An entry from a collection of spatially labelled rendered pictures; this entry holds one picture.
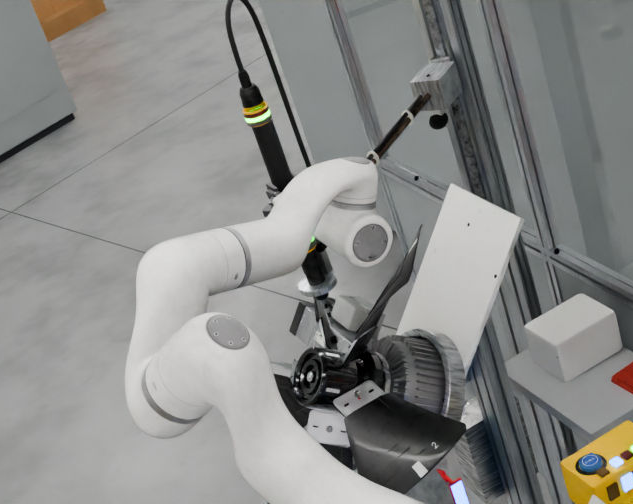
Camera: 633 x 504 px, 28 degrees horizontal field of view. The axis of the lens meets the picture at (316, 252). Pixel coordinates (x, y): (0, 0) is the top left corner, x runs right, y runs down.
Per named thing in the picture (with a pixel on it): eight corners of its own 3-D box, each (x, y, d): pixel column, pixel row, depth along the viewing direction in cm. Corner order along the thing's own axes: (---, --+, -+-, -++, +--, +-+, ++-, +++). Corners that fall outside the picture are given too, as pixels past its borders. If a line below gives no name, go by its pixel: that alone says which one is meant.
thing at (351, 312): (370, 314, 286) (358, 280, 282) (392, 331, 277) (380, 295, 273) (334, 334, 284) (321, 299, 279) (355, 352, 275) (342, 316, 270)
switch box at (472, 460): (517, 455, 300) (496, 382, 290) (539, 472, 292) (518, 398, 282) (465, 486, 296) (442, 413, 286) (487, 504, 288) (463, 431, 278)
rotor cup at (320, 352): (347, 346, 258) (293, 336, 251) (387, 352, 245) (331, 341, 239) (335, 416, 256) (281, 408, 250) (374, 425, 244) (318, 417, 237)
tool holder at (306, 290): (315, 269, 234) (300, 224, 229) (348, 269, 230) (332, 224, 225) (293, 297, 227) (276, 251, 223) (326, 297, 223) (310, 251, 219)
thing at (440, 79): (436, 92, 275) (427, 57, 271) (465, 90, 272) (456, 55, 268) (418, 115, 268) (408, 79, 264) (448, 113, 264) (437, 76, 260)
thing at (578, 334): (581, 323, 296) (572, 285, 291) (625, 349, 282) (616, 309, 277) (523, 357, 291) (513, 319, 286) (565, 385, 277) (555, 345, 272)
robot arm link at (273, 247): (207, 174, 178) (350, 148, 199) (202, 280, 183) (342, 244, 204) (251, 188, 172) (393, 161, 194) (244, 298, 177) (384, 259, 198)
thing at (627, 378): (638, 364, 276) (637, 356, 275) (664, 377, 270) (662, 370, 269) (610, 382, 274) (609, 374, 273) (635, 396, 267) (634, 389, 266)
